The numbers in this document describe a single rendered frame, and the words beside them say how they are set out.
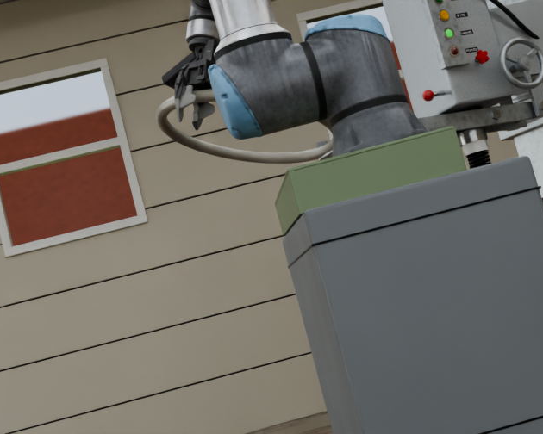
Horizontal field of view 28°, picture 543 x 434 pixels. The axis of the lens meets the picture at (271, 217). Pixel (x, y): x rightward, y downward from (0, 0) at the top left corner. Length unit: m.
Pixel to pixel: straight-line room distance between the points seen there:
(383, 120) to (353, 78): 0.10
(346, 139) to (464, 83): 1.09
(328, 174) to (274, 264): 7.19
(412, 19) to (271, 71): 1.19
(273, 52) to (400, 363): 0.61
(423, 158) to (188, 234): 7.20
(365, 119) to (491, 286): 0.38
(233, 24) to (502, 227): 0.61
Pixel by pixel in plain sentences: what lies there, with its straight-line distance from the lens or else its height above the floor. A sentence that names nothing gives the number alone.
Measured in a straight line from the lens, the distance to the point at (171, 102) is 2.68.
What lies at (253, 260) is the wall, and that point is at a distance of 9.01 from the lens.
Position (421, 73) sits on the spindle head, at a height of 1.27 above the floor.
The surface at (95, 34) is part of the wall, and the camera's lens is 9.41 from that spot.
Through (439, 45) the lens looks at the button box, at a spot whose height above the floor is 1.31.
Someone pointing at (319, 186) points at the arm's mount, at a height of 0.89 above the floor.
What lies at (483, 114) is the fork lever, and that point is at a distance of 3.07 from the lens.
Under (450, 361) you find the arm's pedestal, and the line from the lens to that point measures 1.80.
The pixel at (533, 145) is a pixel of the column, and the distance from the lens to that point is 4.02.
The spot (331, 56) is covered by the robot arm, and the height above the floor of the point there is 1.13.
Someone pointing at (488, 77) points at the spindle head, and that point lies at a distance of 3.06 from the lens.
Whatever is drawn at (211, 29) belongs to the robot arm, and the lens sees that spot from 2.66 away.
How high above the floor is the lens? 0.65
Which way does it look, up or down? 6 degrees up
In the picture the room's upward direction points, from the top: 15 degrees counter-clockwise
